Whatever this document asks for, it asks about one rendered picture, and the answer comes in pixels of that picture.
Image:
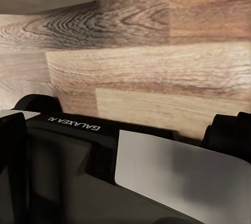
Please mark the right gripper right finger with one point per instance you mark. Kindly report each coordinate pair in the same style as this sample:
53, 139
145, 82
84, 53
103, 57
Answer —
243, 129

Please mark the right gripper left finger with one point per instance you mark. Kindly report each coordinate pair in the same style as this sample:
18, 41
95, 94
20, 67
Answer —
12, 130

